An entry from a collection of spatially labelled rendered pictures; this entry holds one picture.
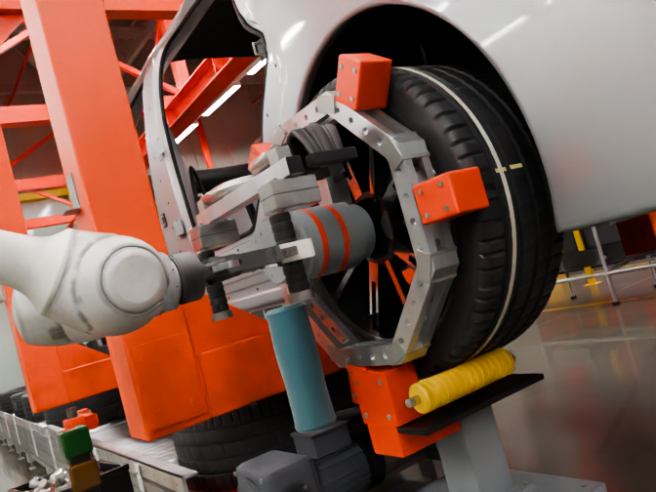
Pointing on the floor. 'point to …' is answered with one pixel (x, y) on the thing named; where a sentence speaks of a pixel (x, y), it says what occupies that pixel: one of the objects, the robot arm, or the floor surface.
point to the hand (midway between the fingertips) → (289, 253)
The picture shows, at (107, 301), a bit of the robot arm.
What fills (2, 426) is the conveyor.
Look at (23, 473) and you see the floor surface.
